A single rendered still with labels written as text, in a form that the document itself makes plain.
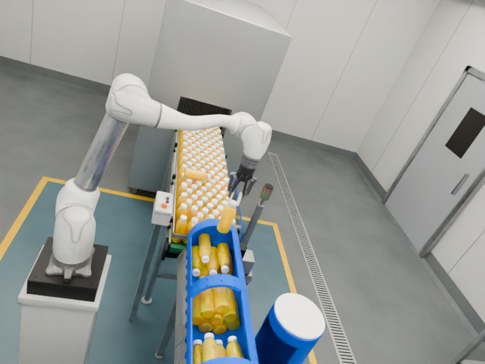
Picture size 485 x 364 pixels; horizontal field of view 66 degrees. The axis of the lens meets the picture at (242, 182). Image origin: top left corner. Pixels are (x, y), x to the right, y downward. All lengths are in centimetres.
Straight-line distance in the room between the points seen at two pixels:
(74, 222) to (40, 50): 495
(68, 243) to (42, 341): 57
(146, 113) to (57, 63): 502
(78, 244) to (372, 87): 583
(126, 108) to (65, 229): 56
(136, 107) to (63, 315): 99
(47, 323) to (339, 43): 554
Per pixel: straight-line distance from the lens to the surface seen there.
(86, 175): 178
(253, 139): 166
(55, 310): 191
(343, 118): 687
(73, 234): 169
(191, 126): 155
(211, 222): 203
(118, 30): 609
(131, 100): 146
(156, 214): 223
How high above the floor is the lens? 244
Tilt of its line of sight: 29 degrees down
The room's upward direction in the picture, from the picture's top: 22 degrees clockwise
